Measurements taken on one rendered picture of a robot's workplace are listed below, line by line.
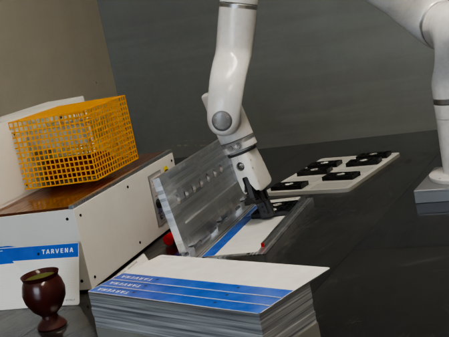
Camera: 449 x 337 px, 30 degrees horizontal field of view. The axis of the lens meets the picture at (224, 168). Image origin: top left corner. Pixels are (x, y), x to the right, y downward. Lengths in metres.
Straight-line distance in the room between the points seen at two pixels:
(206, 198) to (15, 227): 0.46
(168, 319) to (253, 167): 0.70
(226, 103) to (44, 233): 0.49
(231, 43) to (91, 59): 2.77
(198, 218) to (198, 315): 0.63
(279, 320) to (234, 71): 0.80
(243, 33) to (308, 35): 2.32
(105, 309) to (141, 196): 0.63
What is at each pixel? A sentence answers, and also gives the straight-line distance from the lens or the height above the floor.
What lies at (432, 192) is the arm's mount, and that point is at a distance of 2.04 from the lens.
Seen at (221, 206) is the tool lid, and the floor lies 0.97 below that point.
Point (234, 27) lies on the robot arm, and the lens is 1.97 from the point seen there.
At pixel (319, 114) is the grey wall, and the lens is 4.32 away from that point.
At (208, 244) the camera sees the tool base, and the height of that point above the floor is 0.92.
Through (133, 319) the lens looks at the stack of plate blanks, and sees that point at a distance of 1.45.
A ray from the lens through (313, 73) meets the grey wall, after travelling 4.29.
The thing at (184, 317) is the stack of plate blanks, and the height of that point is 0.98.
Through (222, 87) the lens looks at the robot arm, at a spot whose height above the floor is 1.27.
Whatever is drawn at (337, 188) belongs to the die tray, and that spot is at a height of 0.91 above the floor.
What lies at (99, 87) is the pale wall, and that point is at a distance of 4.72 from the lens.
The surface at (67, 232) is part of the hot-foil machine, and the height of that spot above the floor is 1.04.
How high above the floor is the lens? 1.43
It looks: 10 degrees down
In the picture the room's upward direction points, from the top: 11 degrees counter-clockwise
